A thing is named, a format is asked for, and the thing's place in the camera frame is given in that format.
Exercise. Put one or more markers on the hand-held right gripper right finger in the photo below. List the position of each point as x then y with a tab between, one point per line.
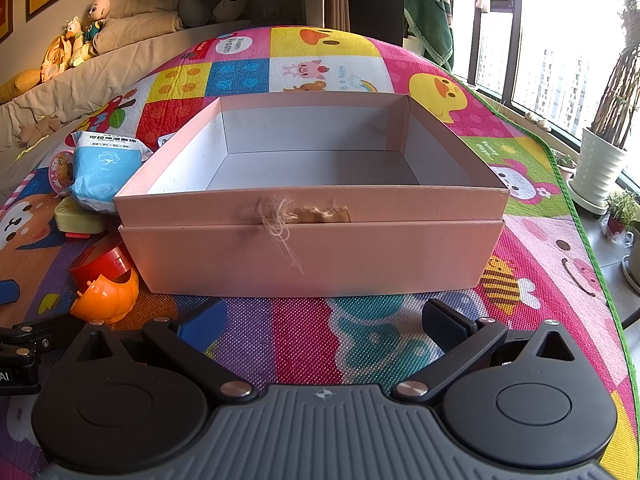
445	322

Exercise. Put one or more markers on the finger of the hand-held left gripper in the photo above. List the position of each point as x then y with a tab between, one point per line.
35	331
7	292

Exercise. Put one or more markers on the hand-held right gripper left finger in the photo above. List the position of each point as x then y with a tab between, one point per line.
200	324

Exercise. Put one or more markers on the orange pumpkin toy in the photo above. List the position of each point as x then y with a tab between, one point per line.
107	300

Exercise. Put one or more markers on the red plastic cup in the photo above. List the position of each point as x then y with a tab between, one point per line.
100	262

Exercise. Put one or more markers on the yellow-green round case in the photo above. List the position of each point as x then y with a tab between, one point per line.
77	216

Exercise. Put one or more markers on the pink cardboard box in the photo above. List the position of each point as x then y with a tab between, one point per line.
310	255

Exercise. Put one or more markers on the colourful cartoon play mat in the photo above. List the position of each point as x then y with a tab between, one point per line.
310	330

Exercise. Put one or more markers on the small beige plush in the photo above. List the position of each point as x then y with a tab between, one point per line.
40	129

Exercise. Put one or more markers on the white packet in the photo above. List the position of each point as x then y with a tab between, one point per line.
165	141

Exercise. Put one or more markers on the tiny potted plant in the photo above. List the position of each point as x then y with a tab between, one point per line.
565	162

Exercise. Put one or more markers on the yellow cushion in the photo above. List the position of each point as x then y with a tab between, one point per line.
17	86

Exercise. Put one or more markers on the small potted plant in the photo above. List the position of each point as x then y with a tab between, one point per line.
620	210

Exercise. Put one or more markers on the white ribbed plant pot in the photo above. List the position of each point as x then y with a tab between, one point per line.
597	170

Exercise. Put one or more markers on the yellow plush toy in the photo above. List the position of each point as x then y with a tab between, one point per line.
56	57

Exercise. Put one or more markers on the duck plush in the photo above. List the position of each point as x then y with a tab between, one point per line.
72	27

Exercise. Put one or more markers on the narrow framed picture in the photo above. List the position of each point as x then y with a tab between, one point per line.
6	7

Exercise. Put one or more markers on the red-haired doll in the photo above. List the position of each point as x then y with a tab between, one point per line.
95	17

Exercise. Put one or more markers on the tall branchy plant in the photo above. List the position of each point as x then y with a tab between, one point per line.
617	90

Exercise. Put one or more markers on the large beige pillow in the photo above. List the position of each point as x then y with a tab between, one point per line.
135	32

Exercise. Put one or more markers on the green cartoon towel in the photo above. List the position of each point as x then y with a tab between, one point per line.
430	15

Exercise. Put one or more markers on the grey plush pillow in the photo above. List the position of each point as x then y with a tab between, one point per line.
195	5

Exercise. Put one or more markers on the white bear plush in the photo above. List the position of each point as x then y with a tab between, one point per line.
231	2

